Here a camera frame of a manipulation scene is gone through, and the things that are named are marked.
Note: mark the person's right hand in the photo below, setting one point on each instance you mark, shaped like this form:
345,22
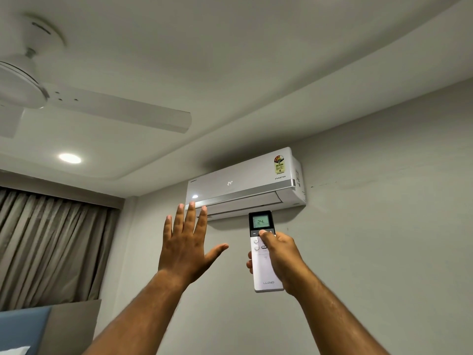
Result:
282,258

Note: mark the grey and blue headboard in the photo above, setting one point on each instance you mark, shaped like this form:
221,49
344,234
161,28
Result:
48,325

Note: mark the person's right thumb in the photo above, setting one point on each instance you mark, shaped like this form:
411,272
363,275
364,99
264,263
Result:
266,238

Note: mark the person's left forearm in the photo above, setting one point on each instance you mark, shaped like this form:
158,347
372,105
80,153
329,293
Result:
136,314

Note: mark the grey pleated curtain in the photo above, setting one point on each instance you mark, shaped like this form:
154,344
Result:
51,243

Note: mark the round recessed ceiling light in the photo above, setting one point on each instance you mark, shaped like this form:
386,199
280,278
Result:
69,158

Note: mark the person's left little finger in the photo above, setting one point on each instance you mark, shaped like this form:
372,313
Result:
167,228

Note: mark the white pillow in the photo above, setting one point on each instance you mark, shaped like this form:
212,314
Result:
14,350

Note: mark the person's left hand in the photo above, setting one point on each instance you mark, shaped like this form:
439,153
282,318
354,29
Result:
183,255

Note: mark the person's left middle finger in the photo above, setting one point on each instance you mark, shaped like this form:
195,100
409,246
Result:
189,219

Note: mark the person's left thumb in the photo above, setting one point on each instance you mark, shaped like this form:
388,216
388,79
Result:
216,251

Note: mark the white air conditioner remote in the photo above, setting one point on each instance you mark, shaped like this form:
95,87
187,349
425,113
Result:
263,269

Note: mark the person's right forearm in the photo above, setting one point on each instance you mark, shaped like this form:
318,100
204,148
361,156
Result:
336,317

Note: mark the white ceiling fan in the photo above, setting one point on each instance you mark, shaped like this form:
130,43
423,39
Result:
55,96

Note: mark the white wall air conditioner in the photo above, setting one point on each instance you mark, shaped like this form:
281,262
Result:
245,182

